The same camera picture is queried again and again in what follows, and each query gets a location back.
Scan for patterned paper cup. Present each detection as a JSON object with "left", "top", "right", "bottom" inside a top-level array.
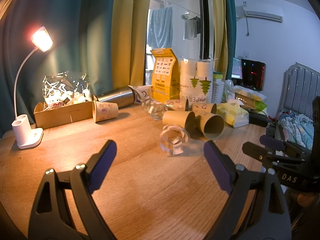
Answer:
[
  {"left": 92, "top": 101, "right": 119, "bottom": 123},
  {"left": 191, "top": 102, "right": 217, "bottom": 114},
  {"left": 164, "top": 99, "right": 189, "bottom": 111}
]

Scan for plain kraft cup front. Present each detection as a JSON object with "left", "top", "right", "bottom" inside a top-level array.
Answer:
[{"left": 195, "top": 111, "right": 225, "bottom": 140}]

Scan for plain kraft cup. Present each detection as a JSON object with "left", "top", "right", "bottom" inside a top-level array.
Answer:
[
  {"left": 195, "top": 111, "right": 225, "bottom": 140},
  {"left": 162, "top": 111, "right": 196, "bottom": 133}
]

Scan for plain kraft cup left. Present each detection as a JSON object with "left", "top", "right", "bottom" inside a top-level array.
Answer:
[{"left": 162, "top": 111, "right": 196, "bottom": 133}]

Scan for clear plastic cup with stickers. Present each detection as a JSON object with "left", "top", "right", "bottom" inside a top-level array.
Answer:
[{"left": 159, "top": 125, "right": 190, "bottom": 157}]

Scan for paper cup pack with trees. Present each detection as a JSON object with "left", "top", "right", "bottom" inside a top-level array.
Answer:
[{"left": 180, "top": 58, "right": 214, "bottom": 105}]

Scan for black pouch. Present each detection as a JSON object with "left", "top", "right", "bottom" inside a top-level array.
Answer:
[{"left": 248, "top": 109, "right": 268, "bottom": 127}]

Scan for patterned bed blanket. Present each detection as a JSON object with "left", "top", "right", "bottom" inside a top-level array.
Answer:
[{"left": 278, "top": 111, "right": 314, "bottom": 150}]

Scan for green yellow snack bags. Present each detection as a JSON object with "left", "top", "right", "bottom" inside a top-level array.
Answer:
[{"left": 234, "top": 86, "right": 267, "bottom": 111}]

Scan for grey bed headboard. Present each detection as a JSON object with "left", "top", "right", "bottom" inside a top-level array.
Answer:
[{"left": 278, "top": 62, "right": 320, "bottom": 119}]

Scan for clear plastic bag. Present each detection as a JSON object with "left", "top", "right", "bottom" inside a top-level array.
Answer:
[{"left": 222, "top": 80, "right": 235, "bottom": 102}]

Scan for black red computer case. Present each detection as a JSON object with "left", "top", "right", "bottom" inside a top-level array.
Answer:
[{"left": 241, "top": 59, "right": 266, "bottom": 92}]

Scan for white perforated basket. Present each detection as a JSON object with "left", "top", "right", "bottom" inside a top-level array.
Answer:
[{"left": 212, "top": 79, "right": 225, "bottom": 104}]

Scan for computer monitor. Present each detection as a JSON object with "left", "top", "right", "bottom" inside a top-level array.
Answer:
[{"left": 232, "top": 58, "right": 242, "bottom": 80}]

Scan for white desk lamp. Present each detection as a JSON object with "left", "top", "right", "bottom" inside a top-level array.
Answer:
[{"left": 11, "top": 26, "right": 53, "bottom": 150}]

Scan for yellow green sponge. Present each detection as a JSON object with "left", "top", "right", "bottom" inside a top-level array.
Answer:
[{"left": 213, "top": 72, "right": 223, "bottom": 80}]

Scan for brown cardboard box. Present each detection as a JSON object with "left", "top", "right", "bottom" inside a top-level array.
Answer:
[{"left": 34, "top": 102, "right": 93, "bottom": 129}]

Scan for yellow curtain right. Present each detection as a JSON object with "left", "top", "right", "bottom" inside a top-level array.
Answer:
[{"left": 213, "top": 0, "right": 228, "bottom": 80}]

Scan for yellow curtain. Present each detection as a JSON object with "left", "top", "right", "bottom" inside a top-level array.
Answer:
[
  {"left": 111, "top": 0, "right": 150, "bottom": 89},
  {"left": 213, "top": 0, "right": 228, "bottom": 80}
]

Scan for clear plastic bottle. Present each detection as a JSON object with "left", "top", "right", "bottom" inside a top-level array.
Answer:
[{"left": 142, "top": 96, "right": 168, "bottom": 121}]

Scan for yellow printed paper bag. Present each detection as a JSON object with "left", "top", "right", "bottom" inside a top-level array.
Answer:
[{"left": 151, "top": 48, "right": 180, "bottom": 103}]

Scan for white air conditioner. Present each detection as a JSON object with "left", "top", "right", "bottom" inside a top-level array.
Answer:
[{"left": 242, "top": 3, "right": 284, "bottom": 23}]

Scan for clear crinkly snack bag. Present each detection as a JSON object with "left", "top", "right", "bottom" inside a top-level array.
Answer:
[{"left": 42, "top": 71, "right": 93, "bottom": 109}]

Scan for grey hanging garment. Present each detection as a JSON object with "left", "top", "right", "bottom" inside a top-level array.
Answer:
[{"left": 182, "top": 15, "right": 202, "bottom": 40}]

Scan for small white printed carton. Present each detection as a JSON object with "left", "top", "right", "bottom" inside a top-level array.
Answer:
[{"left": 129, "top": 85, "right": 152, "bottom": 103}]

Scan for stainless steel thermos bottle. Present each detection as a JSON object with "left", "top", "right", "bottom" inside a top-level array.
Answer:
[{"left": 96, "top": 86, "right": 135, "bottom": 108}]

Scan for blue hanging towel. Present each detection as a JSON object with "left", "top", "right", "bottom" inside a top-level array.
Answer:
[{"left": 147, "top": 7, "right": 173, "bottom": 49}]

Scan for teal curtain right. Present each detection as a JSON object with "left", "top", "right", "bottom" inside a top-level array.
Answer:
[{"left": 226, "top": 0, "right": 236, "bottom": 80}]

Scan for teal curtain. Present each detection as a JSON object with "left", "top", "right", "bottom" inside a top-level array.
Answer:
[
  {"left": 226, "top": 0, "right": 236, "bottom": 80},
  {"left": 1, "top": 0, "right": 113, "bottom": 133}
]

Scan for yellow curtain left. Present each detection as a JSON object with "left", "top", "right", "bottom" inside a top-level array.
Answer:
[{"left": 111, "top": 0, "right": 150, "bottom": 89}]

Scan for teal curtain left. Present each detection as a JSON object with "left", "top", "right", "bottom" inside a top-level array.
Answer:
[{"left": 1, "top": 0, "right": 113, "bottom": 133}]

